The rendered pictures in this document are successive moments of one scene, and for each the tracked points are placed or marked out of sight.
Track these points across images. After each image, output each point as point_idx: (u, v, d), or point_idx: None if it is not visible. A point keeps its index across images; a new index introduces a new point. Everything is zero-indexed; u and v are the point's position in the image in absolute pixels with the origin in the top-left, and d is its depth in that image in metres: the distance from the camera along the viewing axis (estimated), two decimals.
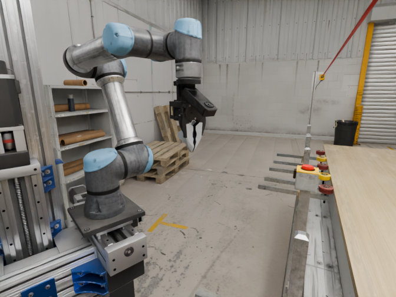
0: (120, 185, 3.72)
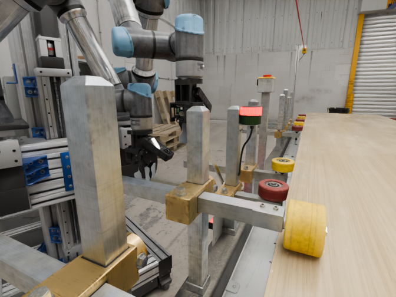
0: None
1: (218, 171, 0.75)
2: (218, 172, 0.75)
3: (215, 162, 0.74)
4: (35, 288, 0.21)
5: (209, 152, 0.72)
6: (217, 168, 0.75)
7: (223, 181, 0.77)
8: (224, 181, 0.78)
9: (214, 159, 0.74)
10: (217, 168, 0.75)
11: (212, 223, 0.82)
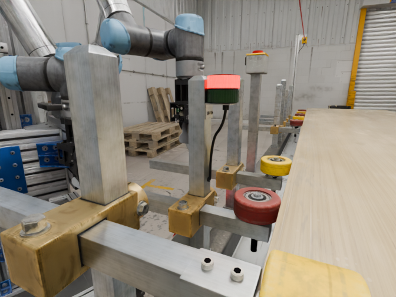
0: None
1: None
2: None
3: None
4: None
5: None
6: None
7: None
8: None
9: None
10: None
11: None
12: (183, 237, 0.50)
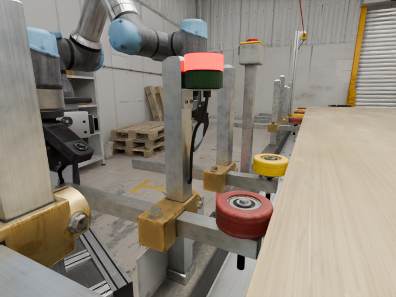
0: (107, 158, 3.70)
1: None
2: None
3: None
4: None
5: None
6: None
7: None
8: None
9: None
10: None
11: None
12: None
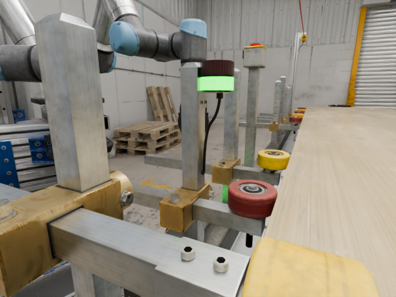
0: (110, 157, 3.75)
1: None
2: None
3: None
4: None
5: None
6: None
7: None
8: None
9: None
10: None
11: None
12: (176, 233, 0.48)
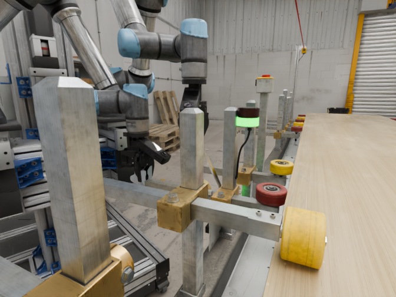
0: None
1: (215, 174, 0.73)
2: (215, 175, 0.73)
3: (212, 165, 0.72)
4: None
5: (205, 155, 0.69)
6: (214, 171, 0.73)
7: (220, 184, 0.75)
8: (221, 184, 0.76)
9: (211, 162, 0.72)
10: (214, 171, 0.73)
11: (209, 227, 0.80)
12: None
